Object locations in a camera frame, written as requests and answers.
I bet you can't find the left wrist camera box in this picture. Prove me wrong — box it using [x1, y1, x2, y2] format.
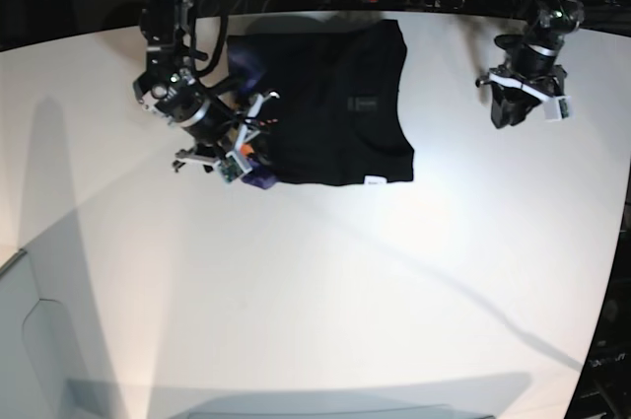
[541, 96, 573, 122]

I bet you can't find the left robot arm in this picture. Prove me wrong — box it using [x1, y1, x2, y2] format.
[475, 0, 585, 129]

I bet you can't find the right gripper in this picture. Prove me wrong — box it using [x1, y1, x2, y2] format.
[172, 91, 280, 175]

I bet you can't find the black T-shirt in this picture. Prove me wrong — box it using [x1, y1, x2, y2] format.
[227, 20, 414, 189]

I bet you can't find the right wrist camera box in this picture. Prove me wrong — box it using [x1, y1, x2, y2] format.
[215, 152, 252, 183]

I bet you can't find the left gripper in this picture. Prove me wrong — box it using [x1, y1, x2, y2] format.
[475, 43, 567, 129]

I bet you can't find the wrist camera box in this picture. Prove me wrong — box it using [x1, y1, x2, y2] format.
[215, 152, 252, 183]
[541, 96, 573, 122]

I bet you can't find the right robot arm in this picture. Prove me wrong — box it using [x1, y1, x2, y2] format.
[133, 0, 278, 183]

